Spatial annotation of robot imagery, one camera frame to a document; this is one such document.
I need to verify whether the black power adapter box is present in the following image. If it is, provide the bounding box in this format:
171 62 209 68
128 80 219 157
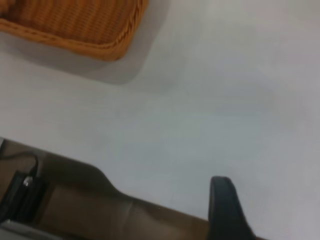
0 169 45 224

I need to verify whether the black adapter cable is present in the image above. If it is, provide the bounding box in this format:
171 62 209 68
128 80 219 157
0 152 40 177

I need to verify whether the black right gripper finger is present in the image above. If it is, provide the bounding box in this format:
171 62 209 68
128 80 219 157
208 175 259 240

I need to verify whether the orange woven wicker basket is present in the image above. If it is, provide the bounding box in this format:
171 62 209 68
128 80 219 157
0 0 150 62

